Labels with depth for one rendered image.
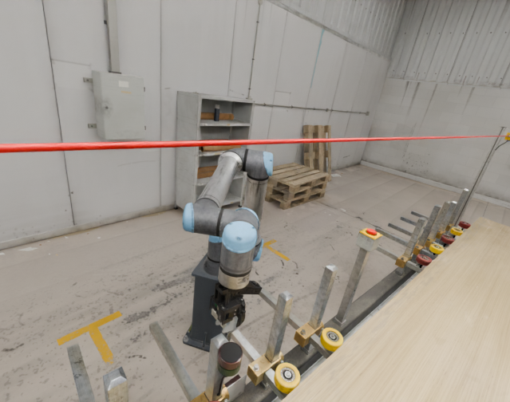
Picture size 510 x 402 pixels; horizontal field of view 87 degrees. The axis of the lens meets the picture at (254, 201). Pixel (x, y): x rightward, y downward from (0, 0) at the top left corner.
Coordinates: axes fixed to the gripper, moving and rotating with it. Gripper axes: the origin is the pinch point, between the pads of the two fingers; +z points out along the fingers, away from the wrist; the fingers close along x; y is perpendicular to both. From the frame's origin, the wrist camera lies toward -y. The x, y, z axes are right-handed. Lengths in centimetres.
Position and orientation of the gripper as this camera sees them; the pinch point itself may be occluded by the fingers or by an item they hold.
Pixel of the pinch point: (231, 327)
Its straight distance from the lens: 95.7
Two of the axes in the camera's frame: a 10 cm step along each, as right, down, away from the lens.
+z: -1.4, 9.1, 3.8
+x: 6.4, 3.8, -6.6
